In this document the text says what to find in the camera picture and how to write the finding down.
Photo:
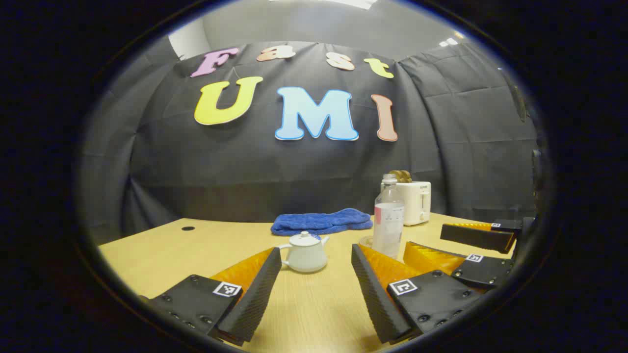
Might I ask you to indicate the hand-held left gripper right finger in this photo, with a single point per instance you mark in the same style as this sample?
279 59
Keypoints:
375 299

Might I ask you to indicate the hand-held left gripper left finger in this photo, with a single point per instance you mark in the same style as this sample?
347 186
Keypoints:
260 294

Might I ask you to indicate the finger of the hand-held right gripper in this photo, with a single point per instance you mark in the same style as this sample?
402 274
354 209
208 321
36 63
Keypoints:
483 272
476 239

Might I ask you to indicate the round brown coaster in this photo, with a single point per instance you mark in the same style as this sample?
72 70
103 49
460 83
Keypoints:
365 241

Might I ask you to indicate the white teacup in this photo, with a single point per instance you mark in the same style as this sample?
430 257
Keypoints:
306 257

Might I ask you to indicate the white teacup lid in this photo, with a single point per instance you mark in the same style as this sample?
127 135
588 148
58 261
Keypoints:
305 239

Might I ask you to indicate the clear plastic water bottle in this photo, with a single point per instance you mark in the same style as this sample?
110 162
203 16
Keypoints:
388 225

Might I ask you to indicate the white toaster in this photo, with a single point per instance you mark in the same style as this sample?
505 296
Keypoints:
417 203

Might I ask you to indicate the brown bread slice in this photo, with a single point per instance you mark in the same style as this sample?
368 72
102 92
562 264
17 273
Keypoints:
394 175
407 176

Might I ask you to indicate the blue towel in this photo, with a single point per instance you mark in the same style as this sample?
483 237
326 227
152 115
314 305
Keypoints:
319 221

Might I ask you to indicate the black backdrop cloth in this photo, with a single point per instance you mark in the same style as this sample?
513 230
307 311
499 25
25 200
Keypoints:
245 166

